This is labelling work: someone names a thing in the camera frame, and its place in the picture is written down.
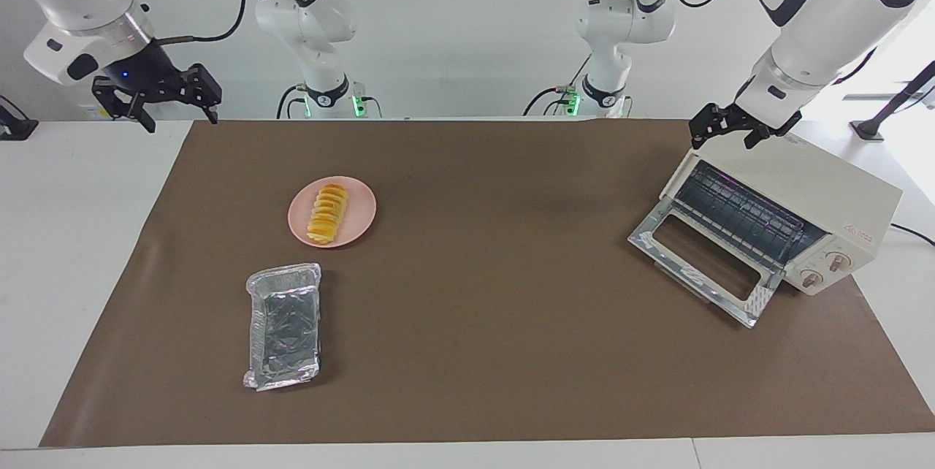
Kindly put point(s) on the green lit connector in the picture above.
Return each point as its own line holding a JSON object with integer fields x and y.
{"x": 359, "y": 105}
{"x": 573, "y": 104}

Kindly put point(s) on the yellow sliced bread loaf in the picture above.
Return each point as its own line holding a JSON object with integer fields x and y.
{"x": 329, "y": 215}

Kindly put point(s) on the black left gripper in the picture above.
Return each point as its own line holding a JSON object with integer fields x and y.
{"x": 767, "y": 124}

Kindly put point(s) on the pink round plate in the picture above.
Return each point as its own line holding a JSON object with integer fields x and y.
{"x": 361, "y": 213}

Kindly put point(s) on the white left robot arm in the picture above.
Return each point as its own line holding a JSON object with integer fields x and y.
{"x": 825, "y": 23}

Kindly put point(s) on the glass oven door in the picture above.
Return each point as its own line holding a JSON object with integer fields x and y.
{"x": 657, "y": 235}

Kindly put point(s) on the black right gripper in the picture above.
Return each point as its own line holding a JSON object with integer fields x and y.
{"x": 150, "y": 71}

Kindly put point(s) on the cream oven knob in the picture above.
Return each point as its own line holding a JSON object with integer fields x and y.
{"x": 838, "y": 261}
{"x": 811, "y": 279}

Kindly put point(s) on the small black stand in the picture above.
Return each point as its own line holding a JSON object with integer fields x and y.
{"x": 16, "y": 126}

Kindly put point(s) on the cream toaster oven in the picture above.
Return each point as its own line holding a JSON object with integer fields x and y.
{"x": 825, "y": 184}

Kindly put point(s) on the brown table mat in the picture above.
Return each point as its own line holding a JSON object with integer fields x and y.
{"x": 475, "y": 337}

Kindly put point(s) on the aluminium foil tray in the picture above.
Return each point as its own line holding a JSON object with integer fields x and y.
{"x": 285, "y": 326}

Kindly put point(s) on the tall black stand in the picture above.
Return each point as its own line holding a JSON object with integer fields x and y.
{"x": 895, "y": 104}

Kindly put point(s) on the white wall socket box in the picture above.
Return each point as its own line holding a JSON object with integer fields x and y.
{"x": 91, "y": 112}

